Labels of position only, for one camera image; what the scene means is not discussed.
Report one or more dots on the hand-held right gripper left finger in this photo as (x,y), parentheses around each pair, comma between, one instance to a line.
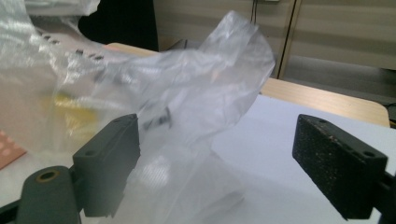
(106,165)

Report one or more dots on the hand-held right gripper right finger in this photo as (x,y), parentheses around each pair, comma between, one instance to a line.
(336,168)

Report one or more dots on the clear plastic bag yellow face print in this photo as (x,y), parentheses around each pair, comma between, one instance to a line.
(193,93)

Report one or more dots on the white table mat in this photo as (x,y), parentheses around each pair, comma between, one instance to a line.
(280,140)

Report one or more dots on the dark thin metal post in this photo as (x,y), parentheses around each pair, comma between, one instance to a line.
(288,34)

